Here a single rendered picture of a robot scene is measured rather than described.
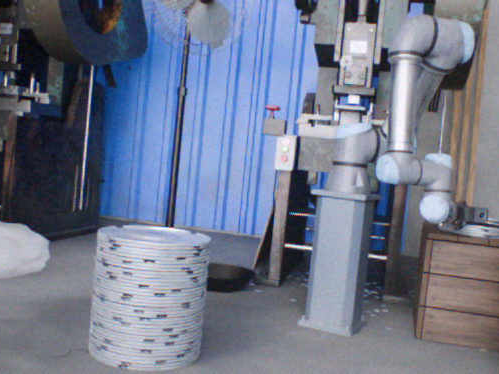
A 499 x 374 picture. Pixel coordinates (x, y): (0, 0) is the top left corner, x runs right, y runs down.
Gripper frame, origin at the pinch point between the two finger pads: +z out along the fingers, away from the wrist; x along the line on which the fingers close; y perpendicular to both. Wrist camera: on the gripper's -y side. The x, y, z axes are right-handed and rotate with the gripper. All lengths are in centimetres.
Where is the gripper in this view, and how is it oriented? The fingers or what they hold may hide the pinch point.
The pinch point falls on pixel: (466, 216)
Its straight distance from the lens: 204.1
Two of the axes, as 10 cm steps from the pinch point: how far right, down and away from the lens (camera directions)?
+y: -8.4, -1.1, 5.3
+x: -1.5, 9.9, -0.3
